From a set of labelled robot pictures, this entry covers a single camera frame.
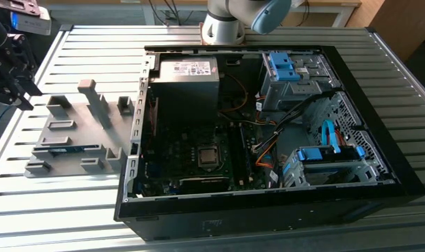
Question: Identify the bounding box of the black graphics card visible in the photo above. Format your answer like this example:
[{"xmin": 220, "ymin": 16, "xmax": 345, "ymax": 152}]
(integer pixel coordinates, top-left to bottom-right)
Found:
[{"xmin": 178, "ymin": 175, "xmax": 230, "ymax": 195}]

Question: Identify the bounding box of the green motherboard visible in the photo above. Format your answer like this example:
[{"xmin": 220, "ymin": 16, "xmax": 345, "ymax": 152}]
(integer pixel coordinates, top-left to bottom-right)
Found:
[{"xmin": 141, "ymin": 123, "xmax": 280, "ymax": 196}]

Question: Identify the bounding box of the blue plastic latch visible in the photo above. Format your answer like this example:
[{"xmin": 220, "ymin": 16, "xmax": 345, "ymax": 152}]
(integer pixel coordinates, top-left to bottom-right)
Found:
[{"xmin": 282, "ymin": 157, "xmax": 297, "ymax": 178}]

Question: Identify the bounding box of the silver CPU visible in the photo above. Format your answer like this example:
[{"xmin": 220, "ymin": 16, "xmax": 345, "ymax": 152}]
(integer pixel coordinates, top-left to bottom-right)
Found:
[{"xmin": 197, "ymin": 146, "xmax": 222, "ymax": 165}]

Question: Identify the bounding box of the black PC case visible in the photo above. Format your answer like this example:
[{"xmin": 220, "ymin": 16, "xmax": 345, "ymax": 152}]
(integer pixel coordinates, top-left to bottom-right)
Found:
[{"xmin": 113, "ymin": 44, "xmax": 425, "ymax": 241}]

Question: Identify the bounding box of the grey power supply unit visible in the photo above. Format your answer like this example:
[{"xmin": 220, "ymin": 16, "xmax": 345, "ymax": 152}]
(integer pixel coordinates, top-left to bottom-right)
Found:
[{"xmin": 149, "ymin": 57, "xmax": 222, "ymax": 124}]

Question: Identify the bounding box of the green RAM stick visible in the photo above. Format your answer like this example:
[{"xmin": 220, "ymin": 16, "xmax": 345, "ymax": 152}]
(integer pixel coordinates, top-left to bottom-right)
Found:
[{"xmin": 33, "ymin": 144, "xmax": 85, "ymax": 156}]

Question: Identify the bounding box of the black CPU socket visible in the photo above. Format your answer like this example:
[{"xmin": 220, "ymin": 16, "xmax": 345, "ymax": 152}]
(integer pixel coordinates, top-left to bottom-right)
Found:
[{"xmin": 196, "ymin": 142, "xmax": 224, "ymax": 172}]

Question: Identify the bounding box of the low grey drive cage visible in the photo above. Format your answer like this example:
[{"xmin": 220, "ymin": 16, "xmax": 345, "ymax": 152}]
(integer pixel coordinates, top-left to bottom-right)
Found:
[{"xmin": 281, "ymin": 146, "xmax": 388, "ymax": 187}]

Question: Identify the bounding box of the grey parts rack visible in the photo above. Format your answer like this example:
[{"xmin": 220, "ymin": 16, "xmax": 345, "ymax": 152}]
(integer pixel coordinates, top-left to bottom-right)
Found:
[{"xmin": 24, "ymin": 79, "xmax": 136, "ymax": 179}]

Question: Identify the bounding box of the black RAM slot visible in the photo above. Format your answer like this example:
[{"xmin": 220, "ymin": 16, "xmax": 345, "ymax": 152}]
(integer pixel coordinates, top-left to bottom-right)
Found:
[{"xmin": 229, "ymin": 123, "xmax": 241, "ymax": 184}]

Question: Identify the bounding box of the yellow wire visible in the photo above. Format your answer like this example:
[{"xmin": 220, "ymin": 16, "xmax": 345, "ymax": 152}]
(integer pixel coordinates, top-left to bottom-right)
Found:
[{"xmin": 217, "ymin": 75, "xmax": 249, "ymax": 113}]

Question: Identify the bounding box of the wooden cabinet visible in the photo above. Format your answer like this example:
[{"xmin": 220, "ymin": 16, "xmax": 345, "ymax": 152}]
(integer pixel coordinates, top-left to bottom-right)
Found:
[{"xmin": 348, "ymin": 0, "xmax": 425, "ymax": 62}]

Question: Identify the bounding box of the orange wire bundle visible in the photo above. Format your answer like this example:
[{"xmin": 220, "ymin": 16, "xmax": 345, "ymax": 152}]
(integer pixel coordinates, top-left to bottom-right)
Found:
[{"xmin": 256, "ymin": 139, "xmax": 280, "ymax": 169}]

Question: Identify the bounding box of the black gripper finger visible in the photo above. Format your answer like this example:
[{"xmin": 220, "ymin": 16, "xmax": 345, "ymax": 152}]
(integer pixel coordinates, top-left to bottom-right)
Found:
[
  {"xmin": 0, "ymin": 77, "xmax": 35, "ymax": 111},
  {"xmin": 1, "ymin": 34, "xmax": 44, "ymax": 97}
]

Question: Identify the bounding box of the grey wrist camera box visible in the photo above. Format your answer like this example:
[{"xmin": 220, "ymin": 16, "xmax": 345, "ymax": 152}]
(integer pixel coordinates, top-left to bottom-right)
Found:
[{"xmin": 0, "ymin": 0, "xmax": 52, "ymax": 36}]

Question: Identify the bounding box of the blue flat wire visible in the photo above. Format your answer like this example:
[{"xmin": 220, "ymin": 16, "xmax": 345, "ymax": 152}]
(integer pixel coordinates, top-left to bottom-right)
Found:
[{"xmin": 321, "ymin": 119, "xmax": 341, "ymax": 154}]

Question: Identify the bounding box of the tall grey drive cage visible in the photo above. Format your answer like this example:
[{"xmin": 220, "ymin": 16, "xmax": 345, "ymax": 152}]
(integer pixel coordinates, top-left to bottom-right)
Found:
[{"xmin": 258, "ymin": 52, "xmax": 341, "ymax": 112}]

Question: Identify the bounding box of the black hanging cable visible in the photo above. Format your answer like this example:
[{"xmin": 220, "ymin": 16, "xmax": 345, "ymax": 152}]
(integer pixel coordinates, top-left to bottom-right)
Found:
[{"xmin": 298, "ymin": 0, "xmax": 310, "ymax": 27}]

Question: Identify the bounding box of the blue carrier with disk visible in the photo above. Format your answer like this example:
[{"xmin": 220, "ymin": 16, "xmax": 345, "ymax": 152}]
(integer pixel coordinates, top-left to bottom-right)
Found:
[{"xmin": 296, "ymin": 145, "xmax": 366, "ymax": 161}]

